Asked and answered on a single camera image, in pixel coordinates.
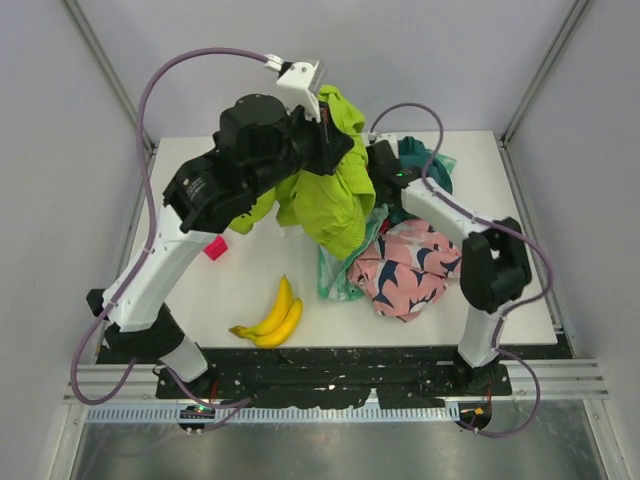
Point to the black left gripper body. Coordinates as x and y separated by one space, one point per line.
329 148

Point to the lime green cloth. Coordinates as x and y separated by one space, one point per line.
331 209

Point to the pink navy floral cloth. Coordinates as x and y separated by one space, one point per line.
406 269

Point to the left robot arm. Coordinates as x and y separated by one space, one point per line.
259 144

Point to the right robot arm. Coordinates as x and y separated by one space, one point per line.
494 264

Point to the mint green white cloth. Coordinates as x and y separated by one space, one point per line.
332 281

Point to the pink cube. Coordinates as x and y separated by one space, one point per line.
216 249

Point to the yellow banana upper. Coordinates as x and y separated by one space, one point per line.
276 316

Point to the yellow banana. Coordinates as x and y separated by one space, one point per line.
276 316
282 333

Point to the yellow banana lower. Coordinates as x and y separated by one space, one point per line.
282 333

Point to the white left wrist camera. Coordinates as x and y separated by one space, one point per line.
298 83

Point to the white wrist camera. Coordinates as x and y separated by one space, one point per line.
298 83
382 136

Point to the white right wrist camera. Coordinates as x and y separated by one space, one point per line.
382 136

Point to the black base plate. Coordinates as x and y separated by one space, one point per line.
336 378

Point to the left aluminium frame post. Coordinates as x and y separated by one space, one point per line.
89 37

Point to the aluminium frame post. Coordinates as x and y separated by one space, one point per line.
89 37
561 40

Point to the right aluminium frame post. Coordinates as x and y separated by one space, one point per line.
561 40

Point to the white slotted cable duct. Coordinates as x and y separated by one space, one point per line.
184 413

